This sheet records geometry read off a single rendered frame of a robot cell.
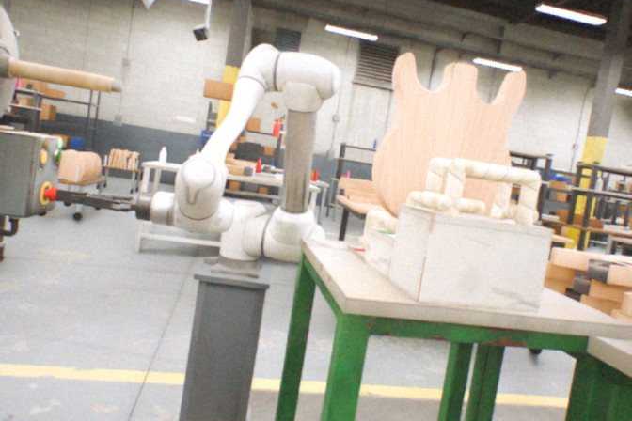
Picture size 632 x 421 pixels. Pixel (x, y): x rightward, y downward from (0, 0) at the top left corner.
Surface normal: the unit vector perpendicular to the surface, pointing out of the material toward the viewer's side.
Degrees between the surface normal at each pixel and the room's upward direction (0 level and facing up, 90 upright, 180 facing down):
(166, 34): 90
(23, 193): 90
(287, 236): 105
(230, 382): 90
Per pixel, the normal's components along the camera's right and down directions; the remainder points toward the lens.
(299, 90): -0.22, 0.42
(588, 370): -0.97, -0.15
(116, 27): 0.18, 0.08
